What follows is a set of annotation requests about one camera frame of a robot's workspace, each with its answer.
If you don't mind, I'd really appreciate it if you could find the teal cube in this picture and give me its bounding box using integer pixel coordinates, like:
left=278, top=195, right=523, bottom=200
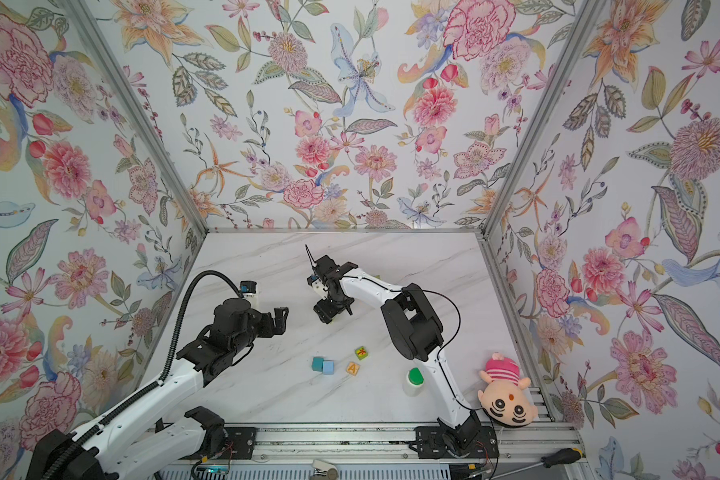
left=311, top=357, right=324, bottom=372

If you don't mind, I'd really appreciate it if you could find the light blue cube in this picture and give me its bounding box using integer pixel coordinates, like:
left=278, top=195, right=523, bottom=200
left=322, top=360, right=335, bottom=375

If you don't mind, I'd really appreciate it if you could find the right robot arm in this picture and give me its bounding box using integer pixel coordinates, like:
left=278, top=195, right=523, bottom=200
left=307, top=255, right=481, bottom=457

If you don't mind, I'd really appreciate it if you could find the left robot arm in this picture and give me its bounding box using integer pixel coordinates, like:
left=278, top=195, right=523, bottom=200
left=27, top=298, right=289, bottom=479

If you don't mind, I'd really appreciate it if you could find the wood cube letter A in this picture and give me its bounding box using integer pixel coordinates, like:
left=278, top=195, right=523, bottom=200
left=346, top=362, right=360, bottom=376

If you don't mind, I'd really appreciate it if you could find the green cube red print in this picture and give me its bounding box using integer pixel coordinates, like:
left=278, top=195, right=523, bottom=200
left=355, top=346, right=368, bottom=360

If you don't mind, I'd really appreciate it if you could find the white bottle green cap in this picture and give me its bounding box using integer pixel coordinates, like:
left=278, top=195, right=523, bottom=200
left=403, top=367, right=425, bottom=397

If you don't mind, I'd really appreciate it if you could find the pink plush toy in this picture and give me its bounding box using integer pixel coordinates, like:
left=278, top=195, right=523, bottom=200
left=478, top=352, right=538, bottom=428

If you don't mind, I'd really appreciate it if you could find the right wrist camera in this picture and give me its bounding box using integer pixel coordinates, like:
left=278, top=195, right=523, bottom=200
left=307, top=275, right=328, bottom=298

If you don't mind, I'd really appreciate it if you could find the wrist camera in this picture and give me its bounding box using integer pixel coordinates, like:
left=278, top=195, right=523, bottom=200
left=307, top=275, right=328, bottom=298
left=239, top=280, right=259, bottom=309

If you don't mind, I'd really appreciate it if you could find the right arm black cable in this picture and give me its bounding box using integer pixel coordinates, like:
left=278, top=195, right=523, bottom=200
left=359, top=275, right=463, bottom=415

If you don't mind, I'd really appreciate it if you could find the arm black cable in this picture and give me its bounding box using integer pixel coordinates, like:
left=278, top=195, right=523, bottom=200
left=359, top=275, right=463, bottom=415
left=38, top=269, right=244, bottom=480

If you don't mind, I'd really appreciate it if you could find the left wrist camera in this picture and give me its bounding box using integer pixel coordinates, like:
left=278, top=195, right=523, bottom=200
left=239, top=280, right=259, bottom=309

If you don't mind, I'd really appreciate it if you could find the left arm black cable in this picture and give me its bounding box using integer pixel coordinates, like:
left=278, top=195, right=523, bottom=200
left=38, top=269, right=244, bottom=480

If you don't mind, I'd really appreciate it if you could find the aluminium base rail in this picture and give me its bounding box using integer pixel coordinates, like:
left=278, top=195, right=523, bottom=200
left=71, top=421, right=583, bottom=466

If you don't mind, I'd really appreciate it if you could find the black handled screwdriver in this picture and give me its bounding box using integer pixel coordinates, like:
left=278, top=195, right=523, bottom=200
left=491, top=448, right=584, bottom=479

